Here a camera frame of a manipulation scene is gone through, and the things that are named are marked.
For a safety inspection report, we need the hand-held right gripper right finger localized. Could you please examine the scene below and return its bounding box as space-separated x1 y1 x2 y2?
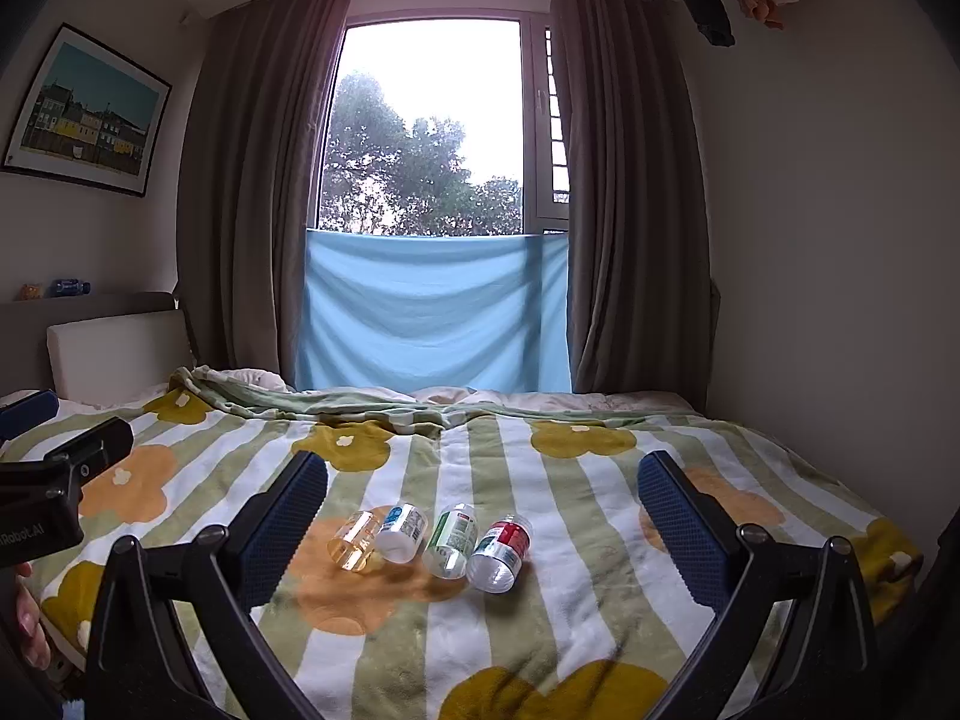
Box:
637 450 882 720

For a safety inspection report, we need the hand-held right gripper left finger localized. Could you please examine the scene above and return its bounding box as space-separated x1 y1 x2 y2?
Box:
84 451 331 720

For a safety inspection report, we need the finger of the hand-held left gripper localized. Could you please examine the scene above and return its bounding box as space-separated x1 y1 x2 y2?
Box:
0 389 60 442
43 415 135 482

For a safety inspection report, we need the white cup blue label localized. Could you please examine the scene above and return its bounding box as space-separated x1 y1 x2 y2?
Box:
375 504 429 565

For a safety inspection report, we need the clear cup green label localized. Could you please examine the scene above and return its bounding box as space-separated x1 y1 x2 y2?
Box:
421 502 479 581

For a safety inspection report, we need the clear cup red label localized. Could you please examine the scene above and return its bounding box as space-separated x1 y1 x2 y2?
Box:
466 514 533 592

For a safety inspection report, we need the person's left hand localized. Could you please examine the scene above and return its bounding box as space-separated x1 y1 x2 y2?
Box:
13 561 53 670

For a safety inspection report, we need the clear amber bottle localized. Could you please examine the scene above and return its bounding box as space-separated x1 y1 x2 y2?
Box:
328 510 385 572

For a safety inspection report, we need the white headboard cushion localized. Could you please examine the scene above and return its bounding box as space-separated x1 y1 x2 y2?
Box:
46 309 194 403

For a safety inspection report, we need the striped floral blanket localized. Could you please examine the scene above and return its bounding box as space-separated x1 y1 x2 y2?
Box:
30 366 925 720

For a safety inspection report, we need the brown bed headboard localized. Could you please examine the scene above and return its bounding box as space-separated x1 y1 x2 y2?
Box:
0 290 202 400

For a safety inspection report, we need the white bed sheet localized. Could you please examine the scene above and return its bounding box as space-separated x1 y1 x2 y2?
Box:
217 366 702 421

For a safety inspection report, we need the light blue hanging cloth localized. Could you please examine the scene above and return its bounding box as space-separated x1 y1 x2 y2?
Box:
294 230 573 395

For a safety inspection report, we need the grey-brown curtain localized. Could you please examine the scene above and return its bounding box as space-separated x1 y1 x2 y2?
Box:
175 0 358 392
550 0 722 412

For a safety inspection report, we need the framed houses picture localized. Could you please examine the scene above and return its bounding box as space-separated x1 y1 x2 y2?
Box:
0 22 174 199

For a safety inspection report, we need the white framed window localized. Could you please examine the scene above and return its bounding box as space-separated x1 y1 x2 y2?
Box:
317 0 576 237

